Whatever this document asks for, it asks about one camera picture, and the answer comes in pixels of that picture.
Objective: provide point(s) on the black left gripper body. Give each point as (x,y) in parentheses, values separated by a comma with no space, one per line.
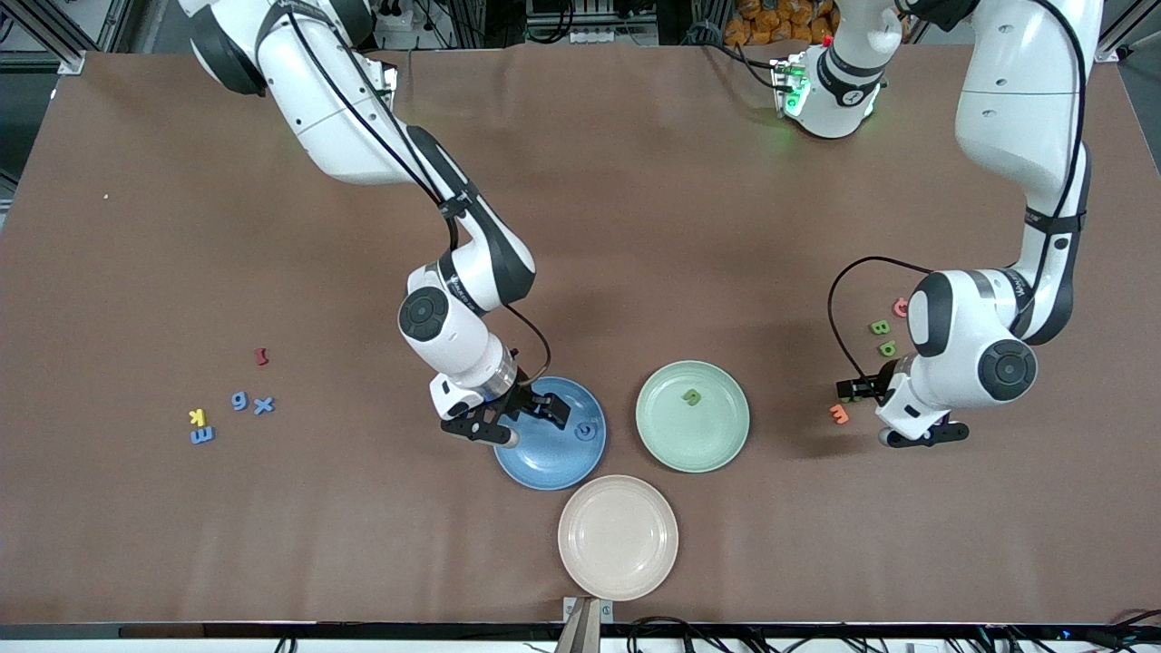
(876,384)

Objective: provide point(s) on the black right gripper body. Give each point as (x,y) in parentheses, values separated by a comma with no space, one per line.
(524,396)

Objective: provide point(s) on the blue foam letter C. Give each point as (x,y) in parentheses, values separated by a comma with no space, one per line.
(580,433)

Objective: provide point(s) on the green foam letter P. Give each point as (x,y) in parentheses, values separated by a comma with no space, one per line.
(886,347)

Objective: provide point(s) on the green foam letter B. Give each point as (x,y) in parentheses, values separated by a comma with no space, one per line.
(880,326)

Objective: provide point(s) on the blue foam letter X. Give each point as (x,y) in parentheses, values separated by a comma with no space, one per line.
(263,405)

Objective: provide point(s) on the blue foam number six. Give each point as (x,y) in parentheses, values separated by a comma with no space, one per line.
(234,400)

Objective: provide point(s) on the blue foam letter E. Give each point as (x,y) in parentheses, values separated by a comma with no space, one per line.
(202,436)

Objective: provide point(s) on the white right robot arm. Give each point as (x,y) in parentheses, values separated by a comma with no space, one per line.
(317,109)

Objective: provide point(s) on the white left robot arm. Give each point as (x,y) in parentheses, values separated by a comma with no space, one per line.
(1016,91)

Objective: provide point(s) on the orange foam letter E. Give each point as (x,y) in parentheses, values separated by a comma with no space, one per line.
(839,415)

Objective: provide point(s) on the blue plate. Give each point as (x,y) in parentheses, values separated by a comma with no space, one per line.
(544,458)

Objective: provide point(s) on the beige plate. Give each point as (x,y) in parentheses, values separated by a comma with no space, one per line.
(617,540)

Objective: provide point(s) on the green plate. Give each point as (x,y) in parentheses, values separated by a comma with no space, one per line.
(694,444)

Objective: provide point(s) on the brown paper table cover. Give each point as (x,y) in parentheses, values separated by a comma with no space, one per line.
(635,227)

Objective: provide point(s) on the long white power strip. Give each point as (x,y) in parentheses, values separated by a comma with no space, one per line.
(599,36)

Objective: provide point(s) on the pile of orange bags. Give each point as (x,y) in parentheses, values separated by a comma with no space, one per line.
(771,23)

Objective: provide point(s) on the white socket strip with plugs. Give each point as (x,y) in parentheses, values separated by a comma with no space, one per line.
(395,18)

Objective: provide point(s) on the grey metal table bracket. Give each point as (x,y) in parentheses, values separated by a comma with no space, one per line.
(580,626)

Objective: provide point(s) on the black table edge rail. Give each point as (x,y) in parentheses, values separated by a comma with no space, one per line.
(272,630)

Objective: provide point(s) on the aluminium frame profile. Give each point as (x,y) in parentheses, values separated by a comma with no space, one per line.
(1111,50)
(56,41)

